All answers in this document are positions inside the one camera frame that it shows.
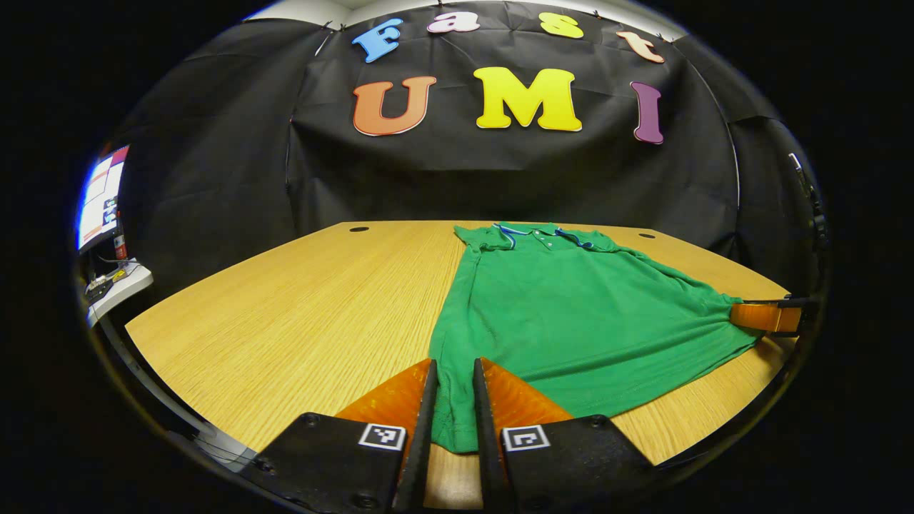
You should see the black backdrop cloth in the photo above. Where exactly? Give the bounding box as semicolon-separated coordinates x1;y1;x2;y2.
114;0;822;315

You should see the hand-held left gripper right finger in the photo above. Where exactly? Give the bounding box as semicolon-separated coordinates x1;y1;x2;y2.
473;357;658;514

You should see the white side shelf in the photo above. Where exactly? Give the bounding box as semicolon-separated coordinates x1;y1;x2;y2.
86;261;154;328

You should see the computer monitor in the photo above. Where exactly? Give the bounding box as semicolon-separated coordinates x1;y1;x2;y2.
77;145;131;252

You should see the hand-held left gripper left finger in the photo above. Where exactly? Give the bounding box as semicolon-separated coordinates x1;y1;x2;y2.
243;358;438;514

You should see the green T-shirt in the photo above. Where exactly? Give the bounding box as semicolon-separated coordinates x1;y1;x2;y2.
428;223;765;454

